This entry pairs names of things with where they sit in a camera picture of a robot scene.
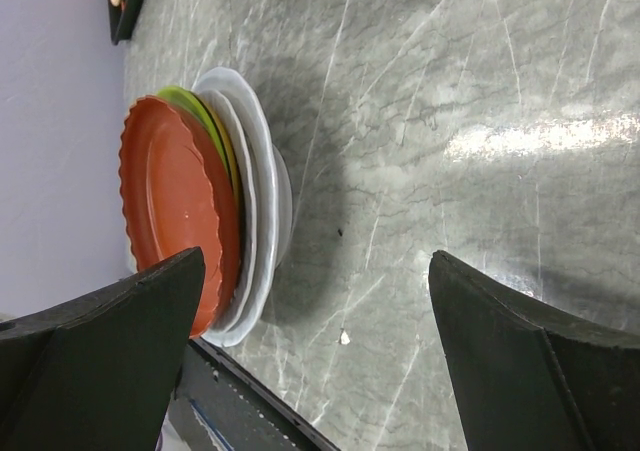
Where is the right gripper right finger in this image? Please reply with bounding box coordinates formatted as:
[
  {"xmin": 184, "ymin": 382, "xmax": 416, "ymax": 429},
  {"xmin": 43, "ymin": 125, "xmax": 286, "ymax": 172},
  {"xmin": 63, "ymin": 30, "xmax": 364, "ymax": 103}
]
[{"xmin": 429, "ymin": 250, "xmax": 639, "ymax": 450}]

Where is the green plate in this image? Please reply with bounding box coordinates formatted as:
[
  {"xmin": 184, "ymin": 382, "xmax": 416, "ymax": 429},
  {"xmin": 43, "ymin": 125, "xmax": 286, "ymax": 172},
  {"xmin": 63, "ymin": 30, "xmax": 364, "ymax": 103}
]
[{"xmin": 156, "ymin": 86, "xmax": 243, "ymax": 208}]

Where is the black serving tray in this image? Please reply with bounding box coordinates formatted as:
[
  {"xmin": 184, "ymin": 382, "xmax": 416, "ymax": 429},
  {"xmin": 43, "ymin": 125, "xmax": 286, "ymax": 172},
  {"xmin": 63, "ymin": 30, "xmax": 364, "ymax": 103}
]
[{"xmin": 107, "ymin": 0, "xmax": 144, "ymax": 45}]

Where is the white plate under stack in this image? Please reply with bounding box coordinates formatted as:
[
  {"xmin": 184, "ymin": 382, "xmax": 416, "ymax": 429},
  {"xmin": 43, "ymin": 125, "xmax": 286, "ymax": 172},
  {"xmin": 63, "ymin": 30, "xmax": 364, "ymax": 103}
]
[{"xmin": 193, "ymin": 67, "xmax": 292, "ymax": 347}]

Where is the red scalloped plate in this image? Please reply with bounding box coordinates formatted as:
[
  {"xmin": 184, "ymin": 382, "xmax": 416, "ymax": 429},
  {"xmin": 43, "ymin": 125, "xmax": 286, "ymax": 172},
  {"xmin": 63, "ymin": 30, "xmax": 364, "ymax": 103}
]
[{"xmin": 118, "ymin": 95, "xmax": 241, "ymax": 338}]

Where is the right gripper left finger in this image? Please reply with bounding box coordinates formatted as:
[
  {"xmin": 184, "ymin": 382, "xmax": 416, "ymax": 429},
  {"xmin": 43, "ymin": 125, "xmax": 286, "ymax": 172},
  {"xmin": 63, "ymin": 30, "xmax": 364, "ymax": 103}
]
[{"xmin": 1, "ymin": 247, "xmax": 205, "ymax": 450}]

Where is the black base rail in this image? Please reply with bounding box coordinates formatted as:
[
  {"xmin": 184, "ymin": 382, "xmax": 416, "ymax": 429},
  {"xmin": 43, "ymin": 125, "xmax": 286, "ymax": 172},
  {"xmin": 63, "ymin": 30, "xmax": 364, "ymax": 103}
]
[{"xmin": 168, "ymin": 339, "xmax": 337, "ymax": 450}]

